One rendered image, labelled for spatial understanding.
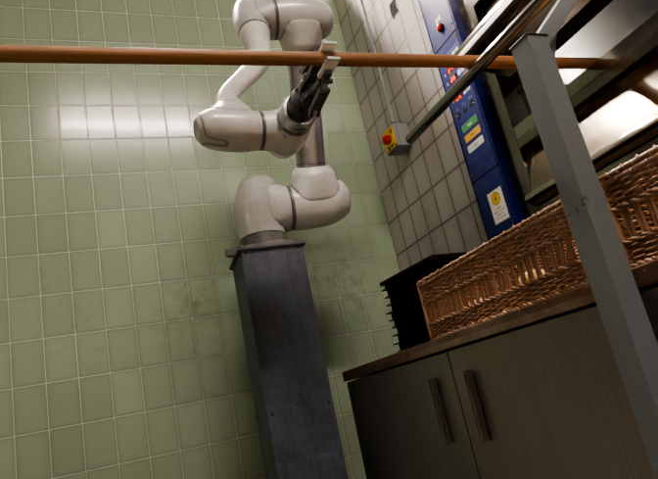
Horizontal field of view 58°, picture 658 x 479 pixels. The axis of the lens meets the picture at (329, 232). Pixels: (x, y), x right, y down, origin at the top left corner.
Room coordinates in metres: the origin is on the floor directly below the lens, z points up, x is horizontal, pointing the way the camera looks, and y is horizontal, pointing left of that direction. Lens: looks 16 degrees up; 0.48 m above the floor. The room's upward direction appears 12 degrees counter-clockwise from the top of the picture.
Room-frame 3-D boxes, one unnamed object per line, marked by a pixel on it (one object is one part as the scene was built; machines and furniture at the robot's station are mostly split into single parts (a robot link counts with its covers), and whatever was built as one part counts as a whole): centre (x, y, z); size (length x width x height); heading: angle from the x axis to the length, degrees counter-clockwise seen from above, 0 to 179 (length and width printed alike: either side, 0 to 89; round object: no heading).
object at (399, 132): (2.22, -0.35, 1.46); 0.10 x 0.07 x 0.10; 23
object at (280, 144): (1.42, 0.07, 1.19); 0.16 x 0.13 x 0.11; 22
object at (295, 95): (1.26, -0.01, 1.19); 0.09 x 0.07 x 0.08; 22
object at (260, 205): (1.87, 0.21, 1.17); 0.18 x 0.16 x 0.22; 106
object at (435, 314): (1.28, -0.51, 0.72); 0.56 x 0.49 x 0.28; 22
